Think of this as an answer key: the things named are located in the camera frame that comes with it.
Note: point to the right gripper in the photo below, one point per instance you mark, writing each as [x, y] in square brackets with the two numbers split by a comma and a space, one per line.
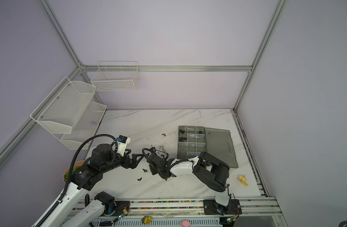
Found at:
[152, 171]

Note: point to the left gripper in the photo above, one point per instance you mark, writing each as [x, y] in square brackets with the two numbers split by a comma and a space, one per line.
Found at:
[126, 164]

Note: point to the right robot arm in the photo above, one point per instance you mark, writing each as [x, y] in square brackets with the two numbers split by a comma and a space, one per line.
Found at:
[208, 169]

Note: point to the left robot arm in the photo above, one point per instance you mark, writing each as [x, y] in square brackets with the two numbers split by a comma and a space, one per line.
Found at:
[105, 157]

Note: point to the grey plastic organizer box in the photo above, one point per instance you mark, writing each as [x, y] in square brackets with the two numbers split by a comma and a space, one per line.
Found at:
[216, 142]

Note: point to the yellow small object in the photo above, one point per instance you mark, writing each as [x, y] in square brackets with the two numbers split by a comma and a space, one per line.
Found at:
[146, 220]

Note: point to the pink small object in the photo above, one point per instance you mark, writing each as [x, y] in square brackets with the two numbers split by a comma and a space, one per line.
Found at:
[185, 223]

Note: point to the yellow toy figure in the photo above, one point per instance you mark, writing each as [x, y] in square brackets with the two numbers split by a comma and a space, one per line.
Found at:
[242, 179]

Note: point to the upper white mesh shelf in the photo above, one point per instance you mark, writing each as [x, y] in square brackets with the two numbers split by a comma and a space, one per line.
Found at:
[60, 112]

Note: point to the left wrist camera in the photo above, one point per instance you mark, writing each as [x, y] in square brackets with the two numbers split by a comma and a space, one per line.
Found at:
[122, 142]

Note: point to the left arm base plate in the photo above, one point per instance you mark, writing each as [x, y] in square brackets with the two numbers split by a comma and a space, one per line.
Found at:
[116, 208]

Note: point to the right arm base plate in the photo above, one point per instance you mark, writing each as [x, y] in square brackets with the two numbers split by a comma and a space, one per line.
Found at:
[211, 207]

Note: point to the white wire basket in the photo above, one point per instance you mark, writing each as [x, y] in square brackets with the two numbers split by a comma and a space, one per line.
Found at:
[116, 76]

